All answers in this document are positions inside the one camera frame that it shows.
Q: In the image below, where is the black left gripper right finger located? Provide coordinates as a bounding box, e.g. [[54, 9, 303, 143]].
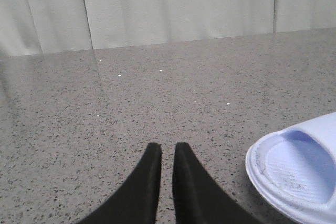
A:
[[173, 142, 260, 223]]

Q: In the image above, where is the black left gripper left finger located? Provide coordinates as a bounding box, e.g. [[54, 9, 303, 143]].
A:
[[79, 143, 162, 223]]

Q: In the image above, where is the light blue slipper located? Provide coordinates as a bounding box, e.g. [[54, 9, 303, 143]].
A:
[[245, 113, 335, 223]]

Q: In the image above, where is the white curtain backdrop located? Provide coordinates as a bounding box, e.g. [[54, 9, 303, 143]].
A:
[[1, 0, 335, 56]]

